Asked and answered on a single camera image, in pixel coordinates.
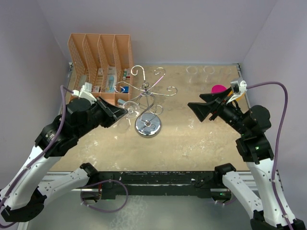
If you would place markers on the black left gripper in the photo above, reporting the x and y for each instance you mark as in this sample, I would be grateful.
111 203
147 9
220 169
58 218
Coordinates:
112 114

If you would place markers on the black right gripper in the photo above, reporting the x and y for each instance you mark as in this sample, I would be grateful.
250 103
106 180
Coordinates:
217 105

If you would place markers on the pink plastic wine glass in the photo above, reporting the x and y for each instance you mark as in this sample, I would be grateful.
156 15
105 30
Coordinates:
218 88

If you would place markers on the orange plastic wine glass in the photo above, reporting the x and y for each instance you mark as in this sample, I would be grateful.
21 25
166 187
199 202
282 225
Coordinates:
237 96

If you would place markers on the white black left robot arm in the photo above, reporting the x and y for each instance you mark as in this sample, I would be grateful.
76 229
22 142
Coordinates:
25 196

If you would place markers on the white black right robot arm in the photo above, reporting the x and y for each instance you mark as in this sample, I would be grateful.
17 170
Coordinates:
268 210

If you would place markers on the blue stapler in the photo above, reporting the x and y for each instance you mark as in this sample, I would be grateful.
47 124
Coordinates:
120 102

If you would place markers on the white glue stick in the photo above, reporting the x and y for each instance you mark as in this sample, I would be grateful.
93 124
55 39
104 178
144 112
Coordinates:
124 74

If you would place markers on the orange perforated desk organizer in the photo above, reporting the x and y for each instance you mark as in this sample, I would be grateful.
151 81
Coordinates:
100 59

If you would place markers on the chrome wire wine glass rack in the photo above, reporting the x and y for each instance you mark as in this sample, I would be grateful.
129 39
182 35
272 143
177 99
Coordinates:
147 124

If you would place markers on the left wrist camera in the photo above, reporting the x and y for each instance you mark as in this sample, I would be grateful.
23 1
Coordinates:
85 92

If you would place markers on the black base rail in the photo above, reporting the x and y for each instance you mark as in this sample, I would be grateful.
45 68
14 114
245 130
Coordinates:
201 184

